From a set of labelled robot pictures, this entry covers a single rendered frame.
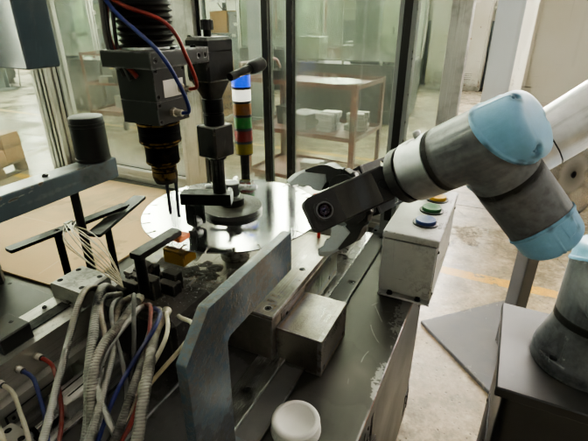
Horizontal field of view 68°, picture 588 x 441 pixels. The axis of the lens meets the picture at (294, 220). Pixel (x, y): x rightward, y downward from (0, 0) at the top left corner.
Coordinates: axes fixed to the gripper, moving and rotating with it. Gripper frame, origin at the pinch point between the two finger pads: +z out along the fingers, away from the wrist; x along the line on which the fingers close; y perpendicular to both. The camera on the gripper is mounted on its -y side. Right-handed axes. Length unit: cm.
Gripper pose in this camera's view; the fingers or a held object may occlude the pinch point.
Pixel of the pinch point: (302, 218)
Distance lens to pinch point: 67.7
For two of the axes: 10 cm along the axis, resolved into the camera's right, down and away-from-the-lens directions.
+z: -5.9, 2.5, 7.7
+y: 7.1, -3.0, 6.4
